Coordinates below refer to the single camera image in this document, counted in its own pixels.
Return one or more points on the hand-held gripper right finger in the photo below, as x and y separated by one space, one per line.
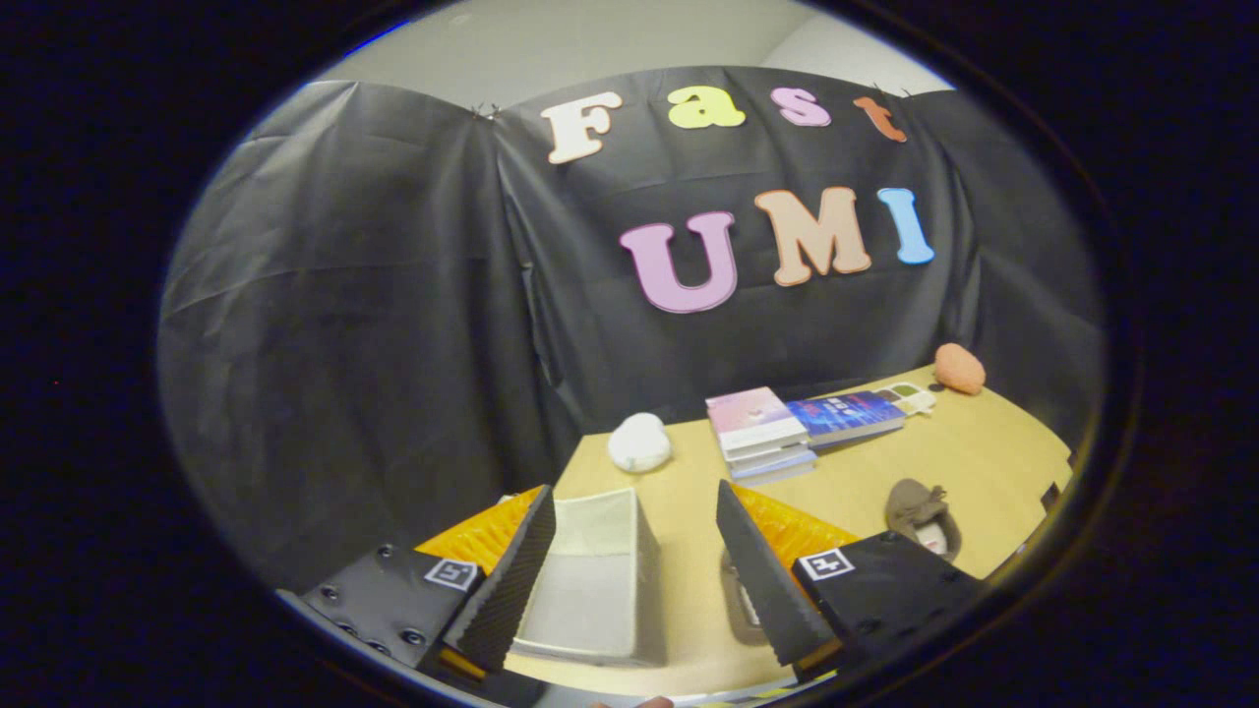
762 580

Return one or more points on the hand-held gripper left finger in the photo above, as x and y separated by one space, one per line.
511 580

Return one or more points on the brown fuzzy slipper shoe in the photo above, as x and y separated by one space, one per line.
915 511
734 602

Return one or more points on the white fabric storage box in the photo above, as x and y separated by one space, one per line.
590 590

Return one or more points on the white and blue book pile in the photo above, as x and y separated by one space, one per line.
777 464

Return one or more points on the pink cover book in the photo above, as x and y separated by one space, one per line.
752 415

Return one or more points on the white round plush toy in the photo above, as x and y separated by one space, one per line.
639 442

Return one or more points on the blue cover book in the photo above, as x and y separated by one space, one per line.
846 415

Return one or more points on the green and white card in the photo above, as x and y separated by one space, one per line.
910 397

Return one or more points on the orange round plush toy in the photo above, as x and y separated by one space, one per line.
959 369

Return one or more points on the black backdrop cloth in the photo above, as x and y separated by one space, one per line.
393 295

